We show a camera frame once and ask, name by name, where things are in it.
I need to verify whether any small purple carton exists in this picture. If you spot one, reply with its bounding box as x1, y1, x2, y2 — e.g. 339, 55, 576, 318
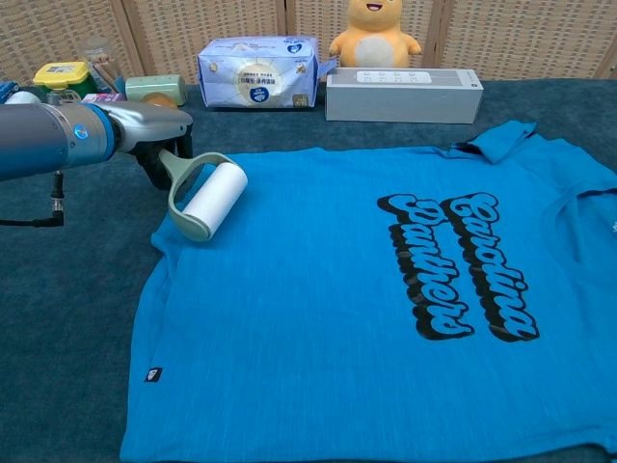
80, 92, 129, 105

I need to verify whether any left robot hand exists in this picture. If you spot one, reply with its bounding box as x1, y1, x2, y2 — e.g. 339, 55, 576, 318
108, 104, 195, 192

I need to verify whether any blue white tissue pack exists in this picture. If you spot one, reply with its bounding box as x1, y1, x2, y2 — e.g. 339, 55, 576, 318
197, 36, 339, 113

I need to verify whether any pale green oblong case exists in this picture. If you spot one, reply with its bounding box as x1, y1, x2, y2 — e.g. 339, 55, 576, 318
124, 73, 189, 109

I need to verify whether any yellow lidded green container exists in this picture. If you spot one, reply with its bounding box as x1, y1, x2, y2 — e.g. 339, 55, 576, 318
32, 61, 98, 99

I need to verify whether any clear jar with sticks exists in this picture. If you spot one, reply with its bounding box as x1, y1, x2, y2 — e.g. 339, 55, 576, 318
80, 37, 128, 95

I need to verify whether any wicker folding screen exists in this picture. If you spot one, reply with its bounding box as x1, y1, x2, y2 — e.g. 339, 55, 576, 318
0, 0, 617, 87

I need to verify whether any blue printed t-shirt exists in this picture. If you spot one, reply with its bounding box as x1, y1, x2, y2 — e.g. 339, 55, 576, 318
119, 121, 617, 463

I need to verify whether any pale green lint roller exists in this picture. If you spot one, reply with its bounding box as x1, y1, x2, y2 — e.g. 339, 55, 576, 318
157, 148, 250, 244

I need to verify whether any grey power strip box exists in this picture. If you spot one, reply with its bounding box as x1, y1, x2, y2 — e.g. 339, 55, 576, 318
324, 67, 485, 125

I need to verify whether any dark teal carpeted table surface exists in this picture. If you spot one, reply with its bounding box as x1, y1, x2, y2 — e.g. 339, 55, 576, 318
0, 76, 617, 463

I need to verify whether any orange plush toy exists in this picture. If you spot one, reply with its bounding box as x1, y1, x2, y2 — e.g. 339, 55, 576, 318
328, 0, 422, 69

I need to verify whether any orange jelly cup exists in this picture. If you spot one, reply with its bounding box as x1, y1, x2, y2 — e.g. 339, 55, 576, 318
143, 92, 179, 110

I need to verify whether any white and blue bottle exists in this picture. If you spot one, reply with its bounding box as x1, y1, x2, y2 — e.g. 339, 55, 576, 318
4, 90, 42, 106

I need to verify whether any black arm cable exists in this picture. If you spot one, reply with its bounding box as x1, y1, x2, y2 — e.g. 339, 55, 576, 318
0, 169, 67, 230

